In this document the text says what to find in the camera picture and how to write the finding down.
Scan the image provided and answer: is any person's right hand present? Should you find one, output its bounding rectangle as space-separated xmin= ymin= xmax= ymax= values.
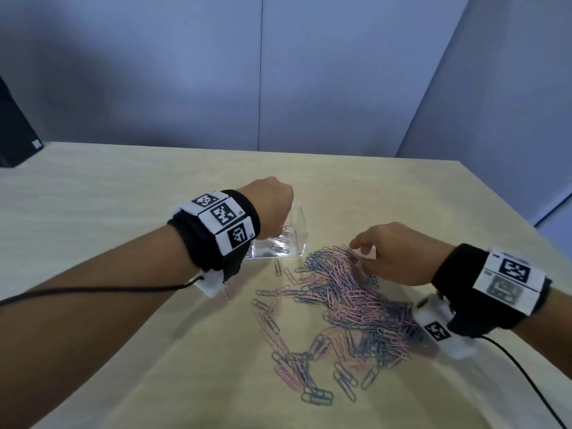
xmin=349 ymin=222 xmax=457 ymax=286

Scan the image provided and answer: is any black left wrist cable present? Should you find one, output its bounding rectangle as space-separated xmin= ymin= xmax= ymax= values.
xmin=0 ymin=274 xmax=205 ymax=308

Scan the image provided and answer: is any black right wristband with markers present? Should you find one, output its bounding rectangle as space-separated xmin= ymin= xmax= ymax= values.
xmin=431 ymin=244 xmax=553 ymax=340

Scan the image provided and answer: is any person's right forearm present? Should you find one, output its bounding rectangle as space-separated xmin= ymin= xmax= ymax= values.
xmin=514 ymin=281 xmax=572 ymax=376

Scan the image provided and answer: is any black wristband with markers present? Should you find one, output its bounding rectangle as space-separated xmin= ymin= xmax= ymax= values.
xmin=167 ymin=189 xmax=262 ymax=282
xmin=431 ymin=244 xmax=553 ymax=340

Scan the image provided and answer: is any black left wristband with markers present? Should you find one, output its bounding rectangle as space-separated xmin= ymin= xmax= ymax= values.
xmin=167 ymin=189 xmax=262 ymax=282

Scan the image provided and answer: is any pile of pink blue paper clips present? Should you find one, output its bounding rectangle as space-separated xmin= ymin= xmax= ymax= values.
xmin=250 ymin=245 xmax=430 ymax=407

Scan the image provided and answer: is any person's left hand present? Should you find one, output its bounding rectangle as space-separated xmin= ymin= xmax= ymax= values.
xmin=235 ymin=176 xmax=295 ymax=240

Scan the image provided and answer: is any person's left forearm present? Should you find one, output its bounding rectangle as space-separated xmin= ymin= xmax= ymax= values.
xmin=0 ymin=222 xmax=211 ymax=429

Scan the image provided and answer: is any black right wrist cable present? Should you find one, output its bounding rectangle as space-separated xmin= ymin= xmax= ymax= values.
xmin=479 ymin=336 xmax=569 ymax=429

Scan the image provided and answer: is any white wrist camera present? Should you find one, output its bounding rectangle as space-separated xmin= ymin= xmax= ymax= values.
xmin=195 ymin=271 xmax=225 ymax=298
xmin=411 ymin=294 xmax=479 ymax=360

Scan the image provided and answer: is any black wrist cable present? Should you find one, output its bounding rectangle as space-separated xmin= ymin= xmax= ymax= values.
xmin=479 ymin=336 xmax=569 ymax=429
xmin=0 ymin=274 xmax=205 ymax=308

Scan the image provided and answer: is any clear plastic box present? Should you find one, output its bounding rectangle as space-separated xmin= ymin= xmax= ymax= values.
xmin=243 ymin=203 xmax=309 ymax=260

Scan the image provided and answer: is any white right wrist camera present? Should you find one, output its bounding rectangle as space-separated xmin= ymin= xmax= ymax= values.
xmin=411 ymin=294 xmax=479 ymax=360

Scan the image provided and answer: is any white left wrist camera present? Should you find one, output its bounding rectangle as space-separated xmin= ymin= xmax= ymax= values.
xmin=195 ymin=271 xmax=225 ymax=298

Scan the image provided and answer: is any black computer case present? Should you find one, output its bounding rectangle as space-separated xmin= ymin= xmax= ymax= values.
xmin=0 ymin=75 xmax=46 ymax=169

